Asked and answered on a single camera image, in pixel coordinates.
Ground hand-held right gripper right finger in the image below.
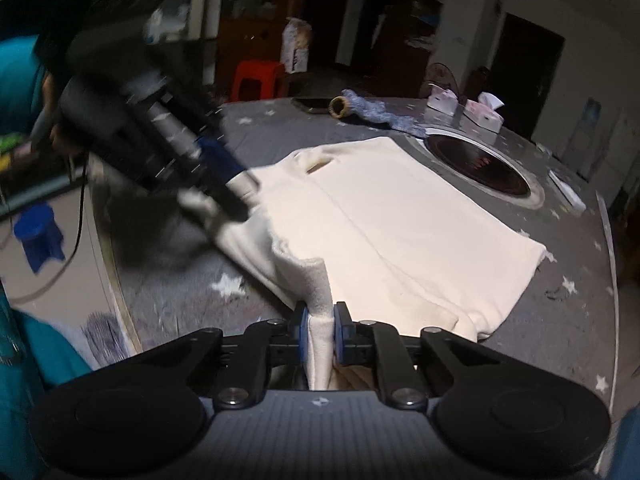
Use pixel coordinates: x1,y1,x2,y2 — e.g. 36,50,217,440
334,301,516,409

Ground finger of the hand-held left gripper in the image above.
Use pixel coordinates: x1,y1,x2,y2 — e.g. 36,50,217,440
177,179,252,224
195,135,262,200

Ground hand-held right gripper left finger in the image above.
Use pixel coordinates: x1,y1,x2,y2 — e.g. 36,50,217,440
125,301,310,409

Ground cream garment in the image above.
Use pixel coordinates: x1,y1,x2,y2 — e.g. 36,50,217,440
207,136,548,391

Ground person's left forearm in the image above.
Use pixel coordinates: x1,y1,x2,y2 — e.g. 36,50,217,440
0,35,51,133

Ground red plastic stool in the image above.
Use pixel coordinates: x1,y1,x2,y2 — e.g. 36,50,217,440
230,60,290,103

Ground black smartphone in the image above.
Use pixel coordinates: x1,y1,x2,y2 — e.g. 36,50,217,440
291,96,335,114

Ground printed paper bag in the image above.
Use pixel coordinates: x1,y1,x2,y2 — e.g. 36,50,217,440
280,17,312,75

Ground wooden cupboard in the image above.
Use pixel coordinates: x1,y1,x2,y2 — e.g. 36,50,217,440
145,0,311,93

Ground small blue stool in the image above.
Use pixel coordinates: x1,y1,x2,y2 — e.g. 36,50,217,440
12,202,67,273

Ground blue knit glove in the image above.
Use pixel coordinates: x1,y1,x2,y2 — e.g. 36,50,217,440
327,88,431,138

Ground white hatched-print cloth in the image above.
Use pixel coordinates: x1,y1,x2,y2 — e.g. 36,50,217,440
50,310,141,367

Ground round built-in induction cooktop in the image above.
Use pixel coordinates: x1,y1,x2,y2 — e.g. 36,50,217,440
422,127,546,211

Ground grey star-printed table cover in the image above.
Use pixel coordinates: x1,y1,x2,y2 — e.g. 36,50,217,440
87,96,621,411

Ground white tissue pack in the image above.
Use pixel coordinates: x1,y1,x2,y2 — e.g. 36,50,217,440
426,85,458,113

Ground spotted play tent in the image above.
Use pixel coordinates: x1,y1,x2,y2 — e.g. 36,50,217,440
422,62,458,96

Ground wooden shelf cabinet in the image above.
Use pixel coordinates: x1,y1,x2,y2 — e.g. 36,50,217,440
400,0,451,86

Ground pink and white tissue box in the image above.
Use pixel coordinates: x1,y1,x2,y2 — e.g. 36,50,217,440
465,92,505,134

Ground person's teal jacket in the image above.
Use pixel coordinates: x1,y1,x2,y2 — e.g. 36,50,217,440
0,290,96,480

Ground white remote control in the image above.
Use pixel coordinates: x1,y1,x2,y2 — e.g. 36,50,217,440
547,169,587,212

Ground dark wooden door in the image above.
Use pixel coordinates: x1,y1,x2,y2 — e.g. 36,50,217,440
487,12,566,136

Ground black cable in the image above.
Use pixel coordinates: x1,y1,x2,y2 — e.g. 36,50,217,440
0,155,88,306

